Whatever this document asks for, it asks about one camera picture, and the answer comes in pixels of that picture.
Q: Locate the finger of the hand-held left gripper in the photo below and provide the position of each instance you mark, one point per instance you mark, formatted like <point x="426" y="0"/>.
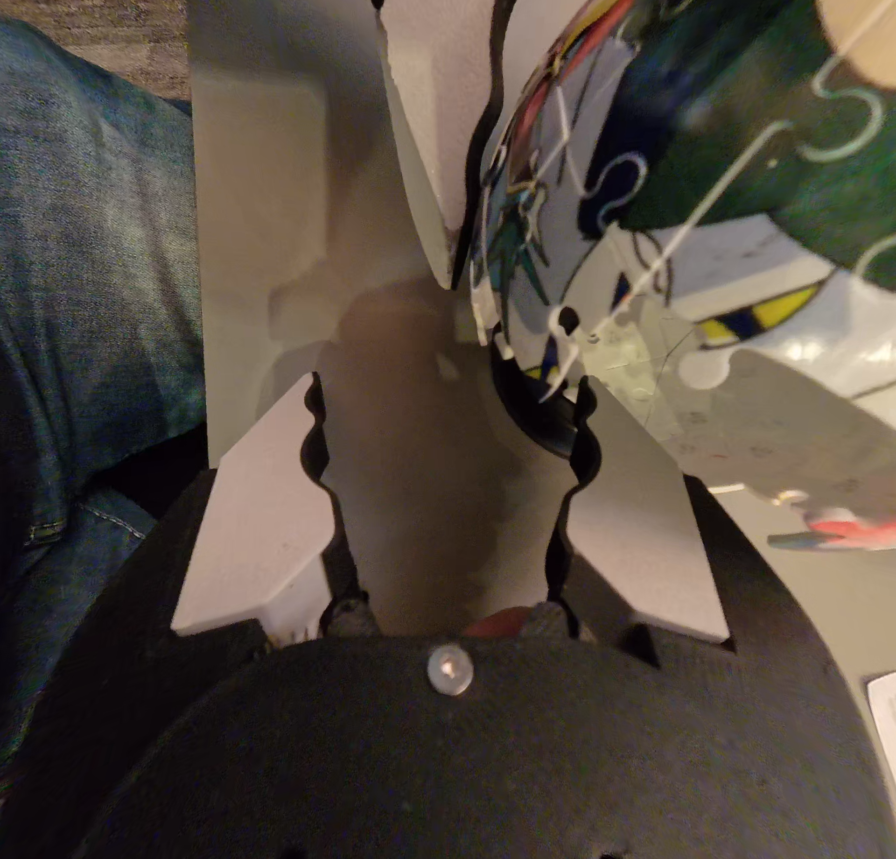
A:
<point x="434" y="89"/>

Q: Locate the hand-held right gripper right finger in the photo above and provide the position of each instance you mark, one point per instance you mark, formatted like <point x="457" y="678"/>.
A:
<point x="644" y="544"/>

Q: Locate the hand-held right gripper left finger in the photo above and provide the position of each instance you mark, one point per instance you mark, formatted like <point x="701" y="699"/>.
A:
<point x="259" y="523"/>

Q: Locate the colourful puzzle ball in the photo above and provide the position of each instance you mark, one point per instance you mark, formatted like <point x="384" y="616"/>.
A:
<point x="700" y="138"/>

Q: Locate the black ball stand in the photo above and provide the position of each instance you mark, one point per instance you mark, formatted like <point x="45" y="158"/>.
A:
<point x="532" y="418"/>

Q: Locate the white instruction sheet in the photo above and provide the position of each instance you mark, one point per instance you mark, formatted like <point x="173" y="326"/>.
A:
<point x="883" y="712"/>

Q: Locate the person's left leg in jeans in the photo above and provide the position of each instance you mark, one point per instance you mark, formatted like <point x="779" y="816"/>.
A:
<point x="98" y="243"/>

